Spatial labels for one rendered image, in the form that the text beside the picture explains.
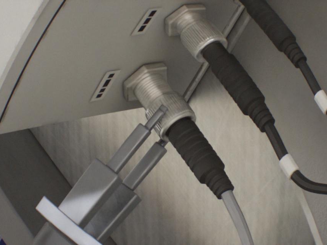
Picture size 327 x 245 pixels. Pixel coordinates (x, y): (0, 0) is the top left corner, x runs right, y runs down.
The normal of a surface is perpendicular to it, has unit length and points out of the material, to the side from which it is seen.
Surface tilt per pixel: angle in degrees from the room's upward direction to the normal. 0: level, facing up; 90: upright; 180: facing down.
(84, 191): 62
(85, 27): 132
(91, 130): 90
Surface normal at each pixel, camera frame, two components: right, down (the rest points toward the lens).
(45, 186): 0.38, -0.73
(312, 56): -0.74, 0.12
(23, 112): 0.52, 0.72
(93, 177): -0.29, -0.34
